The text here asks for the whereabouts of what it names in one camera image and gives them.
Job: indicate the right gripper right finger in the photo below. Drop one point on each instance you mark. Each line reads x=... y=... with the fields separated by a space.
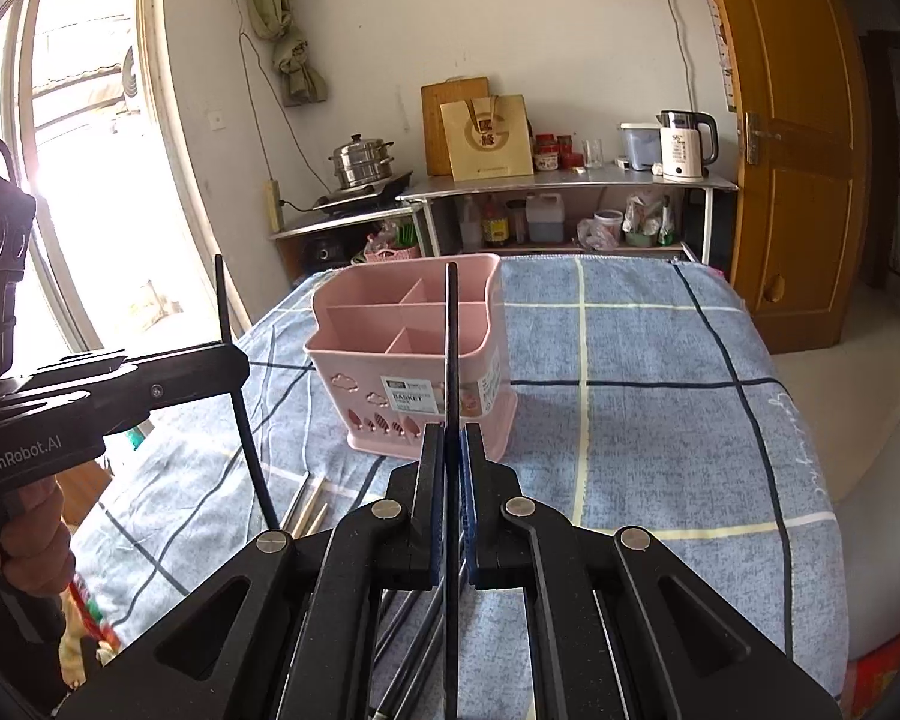
x=618 y=625

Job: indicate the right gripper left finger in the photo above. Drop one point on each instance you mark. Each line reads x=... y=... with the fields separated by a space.
x=286 y=628

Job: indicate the light wooden chopstick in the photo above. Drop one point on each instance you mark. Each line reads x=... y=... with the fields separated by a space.
x=314 y=515
x=296 y=516

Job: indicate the left hand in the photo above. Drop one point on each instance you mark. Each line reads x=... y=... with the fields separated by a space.
x=35 y=547

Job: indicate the blue plaid tablecloth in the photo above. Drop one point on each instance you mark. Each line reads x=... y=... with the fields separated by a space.
x=551 y=487

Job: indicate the small side shelf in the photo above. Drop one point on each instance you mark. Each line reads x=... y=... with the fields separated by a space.
x=315 y=241

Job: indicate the pink plastic utensil caddy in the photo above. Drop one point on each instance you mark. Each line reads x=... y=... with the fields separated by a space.
x=380 y=349

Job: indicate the induction cooker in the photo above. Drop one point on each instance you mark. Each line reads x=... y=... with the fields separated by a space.
x=380 y=194

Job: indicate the pink woven basket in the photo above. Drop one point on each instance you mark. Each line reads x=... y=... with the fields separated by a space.
x=382 y=250

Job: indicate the stainless steel steamer pot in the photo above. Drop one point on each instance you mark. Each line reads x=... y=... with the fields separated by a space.
x=362 y=161

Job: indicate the white plastic jug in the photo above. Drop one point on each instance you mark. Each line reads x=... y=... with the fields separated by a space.
x=545 y=217

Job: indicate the soy sauce bottle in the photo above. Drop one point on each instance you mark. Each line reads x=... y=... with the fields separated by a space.
x=494 y=222

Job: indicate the metal shelf table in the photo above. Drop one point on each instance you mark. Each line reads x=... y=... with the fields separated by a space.
x=581 y=189

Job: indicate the green hanging cloth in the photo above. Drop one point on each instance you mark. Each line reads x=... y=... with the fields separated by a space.
x=274 y=22

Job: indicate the clear drinking glass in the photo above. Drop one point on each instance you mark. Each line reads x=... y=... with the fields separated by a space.
x=592 y=150

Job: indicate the red lidded jar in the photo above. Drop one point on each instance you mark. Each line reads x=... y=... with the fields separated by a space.
x=546 y=153

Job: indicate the blue plastic container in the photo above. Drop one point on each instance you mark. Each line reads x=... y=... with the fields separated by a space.
x=642 y=144

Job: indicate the wooden cutting board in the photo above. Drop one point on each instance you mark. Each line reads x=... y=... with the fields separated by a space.
x=437 y=103

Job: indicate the white electric kettle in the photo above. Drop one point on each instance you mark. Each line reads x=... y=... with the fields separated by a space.
x=689 y=143

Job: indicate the tan paper gift bag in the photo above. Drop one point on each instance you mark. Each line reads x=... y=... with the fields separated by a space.
x=490 y=138

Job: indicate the wooden door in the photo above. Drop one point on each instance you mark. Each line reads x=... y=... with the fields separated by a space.
x=804 y=171

